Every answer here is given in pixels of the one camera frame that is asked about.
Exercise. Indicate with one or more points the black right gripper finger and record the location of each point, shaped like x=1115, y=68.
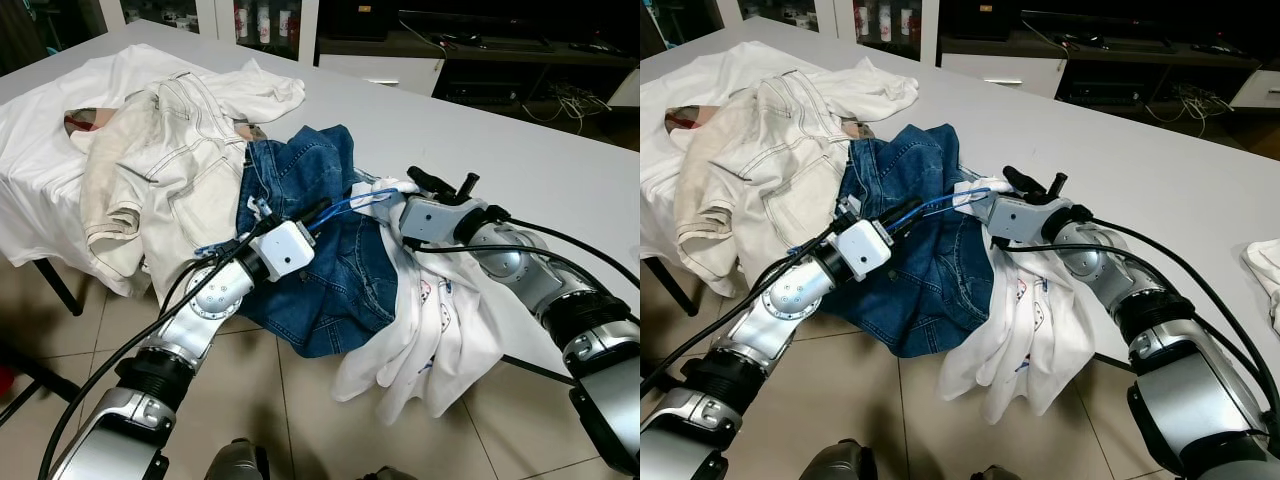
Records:
x=1024, y=182
x=428, y=182

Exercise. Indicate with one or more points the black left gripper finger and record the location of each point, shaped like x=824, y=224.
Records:
x=313, y=214
x=905, y=213

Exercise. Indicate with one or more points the white polo shirt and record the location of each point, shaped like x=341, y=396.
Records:
x=440, y=330
x=1040, y=340

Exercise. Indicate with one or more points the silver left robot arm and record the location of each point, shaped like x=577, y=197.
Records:
x=210, y=300
x=800, y=295

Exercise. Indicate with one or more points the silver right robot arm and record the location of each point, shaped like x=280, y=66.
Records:
x=1100, y=265
x=520, y=265

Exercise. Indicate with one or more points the cream denim jacket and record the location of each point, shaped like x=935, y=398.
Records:
x=170, y=170
x=770, y=170

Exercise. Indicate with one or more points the white t-shirt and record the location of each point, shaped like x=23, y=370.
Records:
x=665, y=150
x=40, y=170

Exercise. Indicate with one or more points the red patterned cloth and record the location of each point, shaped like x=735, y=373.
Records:
x=685, y=118
x=82, y=120

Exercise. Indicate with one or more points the white crumpled cloth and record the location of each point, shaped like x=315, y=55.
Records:
x=1265, y=280

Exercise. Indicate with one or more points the grey robot left leg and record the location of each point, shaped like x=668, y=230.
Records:
x=840, y=462
x=235, y=462

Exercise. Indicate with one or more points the grey robot leg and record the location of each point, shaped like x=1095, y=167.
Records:
x=385, y=474
x=990, y=474
x=235, y=462
x=840, y=462

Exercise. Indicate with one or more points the grey robot right leg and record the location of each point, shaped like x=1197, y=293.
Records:
x=385, y=474
x=990, y=474

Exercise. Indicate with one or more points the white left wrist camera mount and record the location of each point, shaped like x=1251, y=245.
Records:
x=287, y=250
x=865, y=250

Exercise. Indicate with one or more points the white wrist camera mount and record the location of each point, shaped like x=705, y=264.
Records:
x=287, y=250
x=430, y=218
x=1020, y=218
x=865, y=250

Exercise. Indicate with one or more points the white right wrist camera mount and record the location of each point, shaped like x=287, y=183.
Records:
x=430, y=218
x=1020, y=218

